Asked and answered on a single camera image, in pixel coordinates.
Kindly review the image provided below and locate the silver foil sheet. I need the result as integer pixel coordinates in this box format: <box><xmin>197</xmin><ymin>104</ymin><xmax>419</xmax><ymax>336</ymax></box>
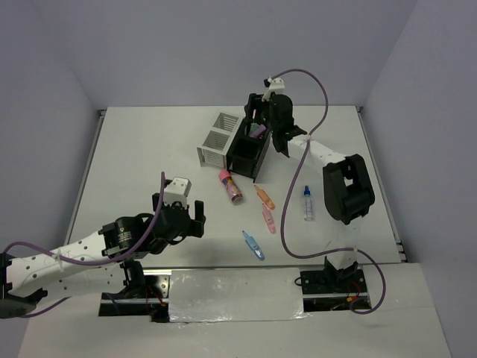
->
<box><xmin>168</xmin><ymin>268</ymin><xmax>306</xmax><ymax>323</ymax></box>

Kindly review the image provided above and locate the clear blue-capped spray bottle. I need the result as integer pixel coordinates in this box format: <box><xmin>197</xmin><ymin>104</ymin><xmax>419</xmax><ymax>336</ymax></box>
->
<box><xmin>303</xmin><ymin>185</ymin><xmax>315</xmax><ymax>221</ymax></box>

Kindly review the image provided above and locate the pink highlighter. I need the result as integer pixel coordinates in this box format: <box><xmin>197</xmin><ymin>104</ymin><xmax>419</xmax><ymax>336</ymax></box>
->
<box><xmin>262</xmin><ymin>204</ymin><xmax>277</xmax><ymax>234</ymax></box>

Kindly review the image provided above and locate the purple highlighter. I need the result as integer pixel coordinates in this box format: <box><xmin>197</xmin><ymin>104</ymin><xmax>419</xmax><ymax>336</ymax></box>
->
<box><xmin>250</xmin><ymin>125</ymin><xmax>267</xmax><ymax>139</ymax></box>

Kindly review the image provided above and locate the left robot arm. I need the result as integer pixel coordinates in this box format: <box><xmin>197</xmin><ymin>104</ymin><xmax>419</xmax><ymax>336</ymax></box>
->
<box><xmin>1</xmin><ymin>193</ymin><xmax>206</xmax><ymax>319</ymax></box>

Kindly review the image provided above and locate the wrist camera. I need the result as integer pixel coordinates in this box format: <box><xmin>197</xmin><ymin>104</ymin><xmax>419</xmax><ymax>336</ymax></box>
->
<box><xmin>262</xmin><ymin>77</ymin><xmax>285</xmax><ymax>101</ymax></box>
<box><xmin>163</xmin><ymin>177</ymin><xmax>192</xmax><ymax>208</ymax></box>

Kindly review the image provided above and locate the white slatted pen holder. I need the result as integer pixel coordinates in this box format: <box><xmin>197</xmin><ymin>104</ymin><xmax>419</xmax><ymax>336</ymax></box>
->
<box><xmin>197</xmin><ymin>112</ymin><xmax>241</xmax><ymax>169</ymax></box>

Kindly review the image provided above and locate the pink-capped marker tube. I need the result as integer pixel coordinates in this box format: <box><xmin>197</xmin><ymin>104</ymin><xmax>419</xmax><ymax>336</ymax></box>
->
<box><xmin>218</xmin><ymin>169</ymin><xmax>243</xmax><ymax>204</ymax></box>

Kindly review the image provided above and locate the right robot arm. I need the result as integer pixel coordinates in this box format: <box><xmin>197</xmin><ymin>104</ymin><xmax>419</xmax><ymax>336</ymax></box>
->
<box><xmin>244</xmin><ymin>93</ymin><xmax>375</xmax><ymax>292</ymax></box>

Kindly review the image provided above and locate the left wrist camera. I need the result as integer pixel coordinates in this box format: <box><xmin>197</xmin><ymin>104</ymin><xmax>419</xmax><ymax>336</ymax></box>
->
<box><xmin>163</xmin><ymin>177</ymin><xmax>192</xmax><ymax>208</ymax></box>

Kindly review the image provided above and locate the blue highlighter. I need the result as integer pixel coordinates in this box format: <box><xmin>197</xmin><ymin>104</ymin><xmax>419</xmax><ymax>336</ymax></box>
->
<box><xmin>242</xmin><ymin>230</ymin><xmax>265</xmax><ymax>261</ymax></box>

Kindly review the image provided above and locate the black slatted pen holder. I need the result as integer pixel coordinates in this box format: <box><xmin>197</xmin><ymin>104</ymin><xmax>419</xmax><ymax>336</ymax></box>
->
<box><xmin>227</xmin><ymin>119</ymin><xmax>271</xmax><ymax>182</ymax></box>

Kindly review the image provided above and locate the orange highlighter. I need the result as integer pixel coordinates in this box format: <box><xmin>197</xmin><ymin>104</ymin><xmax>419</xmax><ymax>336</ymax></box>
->
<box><xmin>254</xmin><ymin>185</ymin><xmax>275</xmax><ymax>210</ymax></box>

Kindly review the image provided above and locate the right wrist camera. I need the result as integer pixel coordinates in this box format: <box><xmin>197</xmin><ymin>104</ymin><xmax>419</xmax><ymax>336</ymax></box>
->
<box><xmin>262</xmin><ymin>77</ymin><xmax>285</xmax><ymax>101</ymax></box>

